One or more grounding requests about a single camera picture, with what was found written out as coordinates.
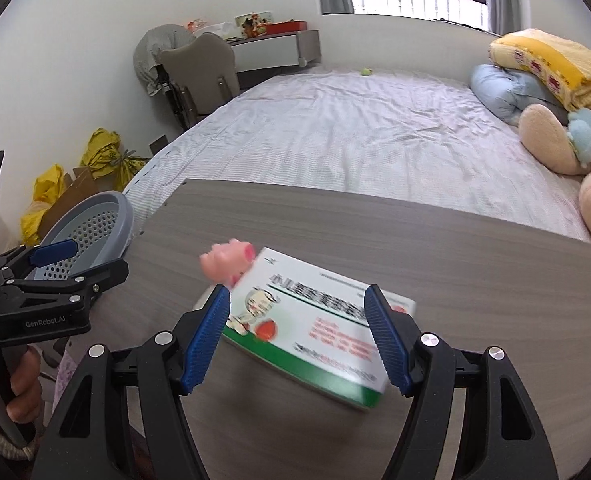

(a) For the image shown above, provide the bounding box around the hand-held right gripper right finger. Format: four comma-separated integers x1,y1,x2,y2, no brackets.
364,284,561,480

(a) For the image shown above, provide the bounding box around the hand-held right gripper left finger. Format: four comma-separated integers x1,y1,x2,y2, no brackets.
30,284,231,480

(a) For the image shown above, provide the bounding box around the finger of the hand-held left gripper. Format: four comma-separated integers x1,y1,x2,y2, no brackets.
0,239,79,282
0,258,130,309

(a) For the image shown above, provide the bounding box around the grey perforated plastic basket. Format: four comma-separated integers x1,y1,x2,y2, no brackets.
26,191,135,286

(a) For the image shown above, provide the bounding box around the white and green carton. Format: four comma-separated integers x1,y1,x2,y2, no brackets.
193,246,417,412

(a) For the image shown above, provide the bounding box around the person's left hand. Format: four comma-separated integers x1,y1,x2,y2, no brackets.
0,346,43,428

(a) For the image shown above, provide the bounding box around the purple fluffy rug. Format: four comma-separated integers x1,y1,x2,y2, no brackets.
43,342,84,411

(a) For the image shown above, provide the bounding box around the brown cardboard box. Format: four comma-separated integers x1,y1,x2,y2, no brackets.
38,166,114,241

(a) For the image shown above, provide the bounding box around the yellow plastic bag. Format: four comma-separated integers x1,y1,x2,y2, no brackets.
20,164,69,246

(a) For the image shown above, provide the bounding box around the pink toy pig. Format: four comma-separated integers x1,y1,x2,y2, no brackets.
199,239,256,288

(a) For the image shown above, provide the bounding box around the yellow sack with red print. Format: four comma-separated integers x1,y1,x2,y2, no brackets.
103,152,151,193

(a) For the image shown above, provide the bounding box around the yellow woven sack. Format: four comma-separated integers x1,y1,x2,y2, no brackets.
80,128,121,177

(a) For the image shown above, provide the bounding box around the bed with white sheet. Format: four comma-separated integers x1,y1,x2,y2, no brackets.
126,62,591,251

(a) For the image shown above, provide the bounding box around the grey cloth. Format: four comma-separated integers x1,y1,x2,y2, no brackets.
133,24,196,96

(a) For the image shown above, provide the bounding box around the beige padded chair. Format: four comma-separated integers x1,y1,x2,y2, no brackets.
158,32,241,128

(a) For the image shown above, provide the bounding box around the beige plush toy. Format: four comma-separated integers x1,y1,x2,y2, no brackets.
518,104,591,251

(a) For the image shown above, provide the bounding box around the light blue pillow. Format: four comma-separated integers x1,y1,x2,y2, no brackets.
469,64,571,127

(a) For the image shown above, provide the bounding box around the small light blue plush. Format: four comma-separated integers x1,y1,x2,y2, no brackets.
567,107,591,166

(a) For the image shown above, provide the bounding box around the white grey desk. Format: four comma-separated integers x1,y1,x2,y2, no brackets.
230,30,322,91

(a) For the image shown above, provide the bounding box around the colourful figurine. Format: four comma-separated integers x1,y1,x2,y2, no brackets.
234,10,276,39

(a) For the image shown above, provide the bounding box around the red flat box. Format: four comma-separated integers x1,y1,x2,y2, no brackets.
266,20,308,36

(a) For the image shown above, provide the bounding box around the yellow folded blanket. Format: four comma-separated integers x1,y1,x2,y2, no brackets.
489,28,591,111

